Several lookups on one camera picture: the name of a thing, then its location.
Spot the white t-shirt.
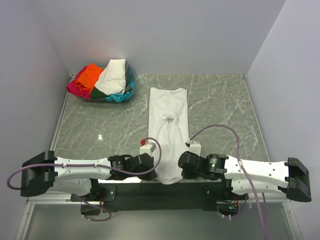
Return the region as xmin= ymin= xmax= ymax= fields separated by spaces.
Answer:
xmin=94 ymin=59 xmax=126 ymax=96
xmin=148 ymin=87 xmax=189 ymax=185

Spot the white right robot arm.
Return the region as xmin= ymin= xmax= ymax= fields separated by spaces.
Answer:
xmin=178 ymin=151 xmax=312 ymax=203

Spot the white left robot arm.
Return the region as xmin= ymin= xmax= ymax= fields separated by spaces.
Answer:
xmin=20 ymin=150 xmax=159 ymax=201

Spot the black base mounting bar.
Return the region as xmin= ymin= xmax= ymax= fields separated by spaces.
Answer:
xmin=85 ymin=180 xmax=248 ymax=213

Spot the turquoise t-shirt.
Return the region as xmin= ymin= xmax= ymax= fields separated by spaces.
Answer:
xmin=104 ymin=90 xmax=133 ymax=103

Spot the white t-shirt in basket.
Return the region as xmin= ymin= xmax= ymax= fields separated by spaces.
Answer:
xmin=94 ymin=59 xmax=126 ymax=96

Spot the teal plastic laundry basket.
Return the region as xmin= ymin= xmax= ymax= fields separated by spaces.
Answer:
xmin=83 ymin=67 xmax=137 ymax=103

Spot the orange t-shirt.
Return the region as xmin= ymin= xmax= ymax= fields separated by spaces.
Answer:
xmin=74 ymin=63 xmax=104 ymax=91

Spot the pink t-shirt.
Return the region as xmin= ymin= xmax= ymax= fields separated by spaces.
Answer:
xmin=66 ymin=66 xmax=91 ymax=99

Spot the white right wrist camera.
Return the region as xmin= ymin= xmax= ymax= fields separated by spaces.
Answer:
xmin=185 ymin=140 xmax=202 ymax=156

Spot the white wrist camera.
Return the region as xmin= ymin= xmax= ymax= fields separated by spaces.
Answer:
xmin=139 ymin=139 xmax=156 ymax=157
xmin=185 ymin=140 xmax=202 ymax=156

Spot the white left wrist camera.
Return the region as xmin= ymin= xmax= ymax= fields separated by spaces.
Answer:
xmin=139 ymin=139 xmax=156 ymax=157

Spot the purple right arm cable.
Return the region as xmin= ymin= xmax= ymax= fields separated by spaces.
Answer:
xmin=188 ymin=124 xmax=269 ymax=240

